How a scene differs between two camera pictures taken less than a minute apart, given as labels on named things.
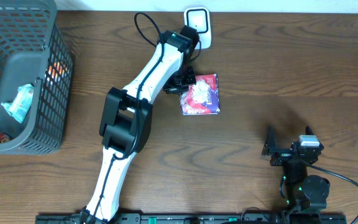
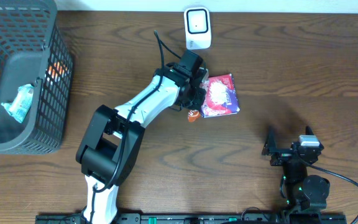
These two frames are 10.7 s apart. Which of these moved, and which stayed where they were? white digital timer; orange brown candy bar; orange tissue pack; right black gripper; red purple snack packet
Moved: orange brown candy bar; red purple snack packet
Stayed: right black gripper; white digital timer; orange tissue pack
